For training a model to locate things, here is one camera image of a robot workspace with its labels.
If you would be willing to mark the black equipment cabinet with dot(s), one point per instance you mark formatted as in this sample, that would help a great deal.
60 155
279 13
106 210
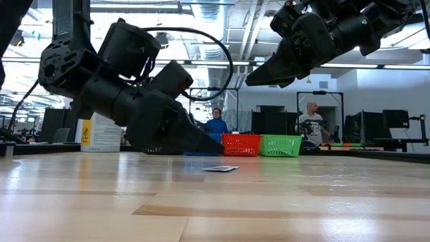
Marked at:
272 122

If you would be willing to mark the silver corrugated ceiling duct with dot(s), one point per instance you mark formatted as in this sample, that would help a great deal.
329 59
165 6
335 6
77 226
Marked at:
211 47

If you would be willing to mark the black clamp stand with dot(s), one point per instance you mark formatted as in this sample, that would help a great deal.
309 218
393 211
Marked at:
422 131

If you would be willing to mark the orange print ointment packet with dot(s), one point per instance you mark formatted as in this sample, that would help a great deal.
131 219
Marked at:
221 168

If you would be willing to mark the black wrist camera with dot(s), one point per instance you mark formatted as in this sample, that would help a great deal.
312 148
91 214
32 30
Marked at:
285 20
171 79

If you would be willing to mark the orange and green bar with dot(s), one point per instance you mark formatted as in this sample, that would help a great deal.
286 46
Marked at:
342 144

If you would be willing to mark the black upright panel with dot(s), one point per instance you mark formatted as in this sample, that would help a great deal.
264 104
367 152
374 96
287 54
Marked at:
53 124

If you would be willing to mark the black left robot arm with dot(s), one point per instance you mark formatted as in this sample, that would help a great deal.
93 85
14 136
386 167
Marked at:
67 67

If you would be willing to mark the long ceiling light strip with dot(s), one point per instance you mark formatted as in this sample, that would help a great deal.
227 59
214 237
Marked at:
369 66

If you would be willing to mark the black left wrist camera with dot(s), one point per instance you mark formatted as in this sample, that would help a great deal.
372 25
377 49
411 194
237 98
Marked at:
171 79

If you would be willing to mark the blue plastic basket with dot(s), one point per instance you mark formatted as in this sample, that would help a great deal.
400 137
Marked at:
215 138

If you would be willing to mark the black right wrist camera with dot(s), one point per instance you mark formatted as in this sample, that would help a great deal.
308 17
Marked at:
285 20

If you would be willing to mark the small grey container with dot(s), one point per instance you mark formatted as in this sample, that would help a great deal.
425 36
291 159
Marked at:
6 149

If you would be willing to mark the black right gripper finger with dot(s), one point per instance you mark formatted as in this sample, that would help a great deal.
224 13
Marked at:
302 50

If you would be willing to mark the red plastic basket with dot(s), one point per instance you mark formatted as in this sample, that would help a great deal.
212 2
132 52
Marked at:
241 145

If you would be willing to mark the green plastic basket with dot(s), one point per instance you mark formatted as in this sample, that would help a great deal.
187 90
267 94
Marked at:
280 146

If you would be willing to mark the white wipes canister yellow label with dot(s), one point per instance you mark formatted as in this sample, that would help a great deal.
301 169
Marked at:
100 138

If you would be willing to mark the person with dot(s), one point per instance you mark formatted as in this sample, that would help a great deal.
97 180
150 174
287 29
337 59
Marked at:
217 127
314 122

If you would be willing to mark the black ceiling-hung device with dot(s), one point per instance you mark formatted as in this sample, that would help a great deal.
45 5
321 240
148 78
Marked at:
163 38

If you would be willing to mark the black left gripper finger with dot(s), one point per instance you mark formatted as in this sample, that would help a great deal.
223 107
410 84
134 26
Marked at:
161 131

